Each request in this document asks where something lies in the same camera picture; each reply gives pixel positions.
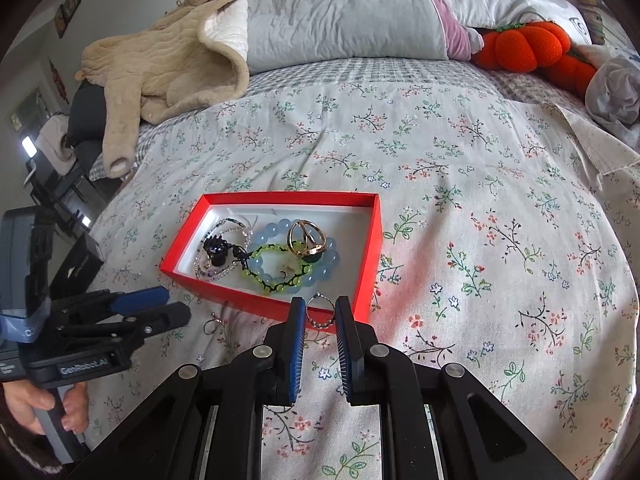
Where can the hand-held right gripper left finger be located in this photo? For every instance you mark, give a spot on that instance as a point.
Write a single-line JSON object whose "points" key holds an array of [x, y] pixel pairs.
{"points": [[292, 355]]}

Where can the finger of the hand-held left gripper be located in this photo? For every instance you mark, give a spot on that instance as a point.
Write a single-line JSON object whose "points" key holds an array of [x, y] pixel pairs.
{"points": [[140, 297], [165, 317]]}

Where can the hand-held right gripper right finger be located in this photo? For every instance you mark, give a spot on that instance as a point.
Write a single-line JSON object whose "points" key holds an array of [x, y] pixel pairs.
{"points": [[347, 355]]}

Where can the black hair claw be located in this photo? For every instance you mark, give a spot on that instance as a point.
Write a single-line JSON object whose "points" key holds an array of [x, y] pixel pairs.
{"points": [[219, 251]]}

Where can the red cardboard box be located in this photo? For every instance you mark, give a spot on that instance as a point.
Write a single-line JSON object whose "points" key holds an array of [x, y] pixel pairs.
{"points": [[365, 260]]}

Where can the person's left forearm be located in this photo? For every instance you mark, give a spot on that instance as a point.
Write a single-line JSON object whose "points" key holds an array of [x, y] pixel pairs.
{"points": [[25, 452]]}

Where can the person's left hand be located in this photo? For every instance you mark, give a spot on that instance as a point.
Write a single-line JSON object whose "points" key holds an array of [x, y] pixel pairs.
{"points": [[30, 405]]}

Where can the black chair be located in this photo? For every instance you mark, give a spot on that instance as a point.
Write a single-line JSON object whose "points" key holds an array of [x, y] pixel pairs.
{"points": [[85, 115]]}

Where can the floral bed sheet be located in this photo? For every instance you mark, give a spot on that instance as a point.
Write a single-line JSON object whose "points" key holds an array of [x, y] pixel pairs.
{"points": [[475, 210]]}

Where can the beige quilted jacket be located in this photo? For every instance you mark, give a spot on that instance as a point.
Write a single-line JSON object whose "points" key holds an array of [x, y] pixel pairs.
{"points": [[165, 60]]}

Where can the grey checked bed sheet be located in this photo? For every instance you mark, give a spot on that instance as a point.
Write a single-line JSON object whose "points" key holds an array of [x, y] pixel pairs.
{"points": [[350, 71]]}

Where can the pink cloth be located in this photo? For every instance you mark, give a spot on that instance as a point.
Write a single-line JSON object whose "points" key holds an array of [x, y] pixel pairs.
{"points": [[452, 35]]}

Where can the grey pillow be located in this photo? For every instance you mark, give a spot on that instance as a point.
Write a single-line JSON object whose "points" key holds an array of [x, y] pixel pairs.
{"points": [[345, 10]]}

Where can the orange pumpkin plush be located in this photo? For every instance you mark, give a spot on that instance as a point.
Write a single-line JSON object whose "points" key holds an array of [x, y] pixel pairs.
{"points": [[572, 72], [520, 45]]}

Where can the grey white cloth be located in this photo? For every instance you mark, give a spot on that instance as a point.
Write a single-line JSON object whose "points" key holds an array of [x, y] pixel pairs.
{"points": [[615, 90]]}

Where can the stack of books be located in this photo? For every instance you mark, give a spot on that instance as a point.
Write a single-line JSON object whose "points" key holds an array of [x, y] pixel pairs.
{"points": [[592, 15]]}

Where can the red wall decoration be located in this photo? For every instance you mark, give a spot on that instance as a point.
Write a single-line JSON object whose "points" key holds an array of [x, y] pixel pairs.
{"points": [[57, 80]]}

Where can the wall picture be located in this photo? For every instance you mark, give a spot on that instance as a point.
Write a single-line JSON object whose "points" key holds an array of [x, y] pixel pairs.
{"points": [[67, 10]]}

